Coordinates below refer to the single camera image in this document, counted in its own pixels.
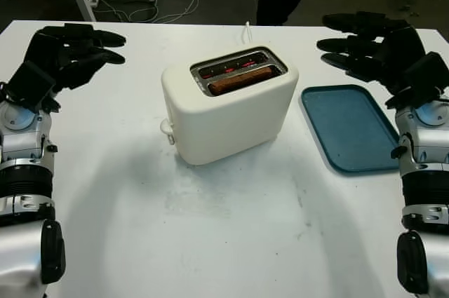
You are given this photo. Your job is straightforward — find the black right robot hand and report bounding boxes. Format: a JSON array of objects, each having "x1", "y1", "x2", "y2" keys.
[{"x1": 316, "y1": 11, "x2": 427, "y2": 96}]

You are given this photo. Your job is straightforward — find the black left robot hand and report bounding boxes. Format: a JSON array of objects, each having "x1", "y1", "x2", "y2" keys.
[{"x1": 25, "y1": 23, "x2": 126, "y2": 90}]

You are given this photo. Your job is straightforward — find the brown toast slice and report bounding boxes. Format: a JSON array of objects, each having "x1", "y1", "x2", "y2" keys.
[{"x1": 209, "y1": 68, "x2": 274, "y2": 97}]

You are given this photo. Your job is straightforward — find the white two-slot toaster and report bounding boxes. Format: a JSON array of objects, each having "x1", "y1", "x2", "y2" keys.
[{"x1": 160, "y1": 45, "x2": 300, "y2": 166}]

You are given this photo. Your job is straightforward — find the blue plastic tray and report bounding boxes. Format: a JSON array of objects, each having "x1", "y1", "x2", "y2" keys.
[{"x1": 300, "y1": 84, "x2": 401, "y2": 175}]

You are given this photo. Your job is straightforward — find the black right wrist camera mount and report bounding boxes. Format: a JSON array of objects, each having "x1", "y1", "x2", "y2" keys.
[{"x1": 384, "y1": 51, "x2": 449, "y2": 109}]

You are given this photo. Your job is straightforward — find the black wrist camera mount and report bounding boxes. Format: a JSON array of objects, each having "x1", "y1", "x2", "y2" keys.
[
  {"x1": 6, "y1": 60, "x2": 58, "y2": 114},
  {"x1": 384, "y1": 51, "x2": 449, "y2": 109}
]

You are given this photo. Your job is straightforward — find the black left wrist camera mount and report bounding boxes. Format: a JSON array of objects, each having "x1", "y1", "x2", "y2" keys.
[{"x1": 6, "y1": 60, "x2": 58, "y2": 114}]

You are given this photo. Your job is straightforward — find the white toaster power cord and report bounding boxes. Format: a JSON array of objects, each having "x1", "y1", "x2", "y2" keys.
[{"x1": 241, "y1": 21, "x2": 253, "y2": 46}]

